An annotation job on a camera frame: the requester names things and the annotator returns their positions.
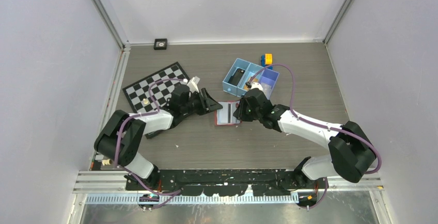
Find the light blue left drawer box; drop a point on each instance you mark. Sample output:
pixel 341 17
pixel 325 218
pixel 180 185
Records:
pixel 228 88

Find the light blue middle drawer box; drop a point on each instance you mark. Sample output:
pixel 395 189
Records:
pixel 250 70

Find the black square wall socket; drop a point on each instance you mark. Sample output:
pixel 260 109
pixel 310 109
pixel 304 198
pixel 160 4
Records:
pixel 160 44

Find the red leather card holder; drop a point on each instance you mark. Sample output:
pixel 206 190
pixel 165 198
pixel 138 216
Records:
pixel 224 116

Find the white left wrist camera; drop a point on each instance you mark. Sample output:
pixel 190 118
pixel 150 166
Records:
pixel 192 84

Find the light blue drawer box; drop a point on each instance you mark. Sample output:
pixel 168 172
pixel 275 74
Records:
pixel 250 70
pixel 228 88

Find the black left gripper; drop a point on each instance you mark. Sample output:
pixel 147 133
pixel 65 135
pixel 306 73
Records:
pixel 208 104

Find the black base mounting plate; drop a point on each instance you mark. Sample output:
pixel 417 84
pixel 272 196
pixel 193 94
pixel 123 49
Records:
pixel 224 182

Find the blue orange toy block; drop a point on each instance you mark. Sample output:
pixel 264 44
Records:
pixel 266 60

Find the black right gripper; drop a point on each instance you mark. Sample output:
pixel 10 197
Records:
pixel 239 113

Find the small beige chess piece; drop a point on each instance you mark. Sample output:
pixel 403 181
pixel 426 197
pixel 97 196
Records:
pixel 106 162

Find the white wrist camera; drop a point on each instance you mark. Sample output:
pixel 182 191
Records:
pixel 253 85
pixel 192 84

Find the purple drawer box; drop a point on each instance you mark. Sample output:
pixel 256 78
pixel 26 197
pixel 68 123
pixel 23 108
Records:
pixel 268 81

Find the black card in drawer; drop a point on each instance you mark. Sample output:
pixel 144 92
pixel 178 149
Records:
pixel 236 77

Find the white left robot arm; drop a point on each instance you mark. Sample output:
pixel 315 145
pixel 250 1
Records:
pixel 121 136

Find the black white chessboard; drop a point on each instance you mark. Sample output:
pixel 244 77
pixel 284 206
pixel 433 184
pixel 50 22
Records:
pixel 157 88

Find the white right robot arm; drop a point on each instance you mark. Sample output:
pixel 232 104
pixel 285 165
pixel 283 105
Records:
pixel 350 153

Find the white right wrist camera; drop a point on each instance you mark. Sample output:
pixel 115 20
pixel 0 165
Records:
pixel 253 85

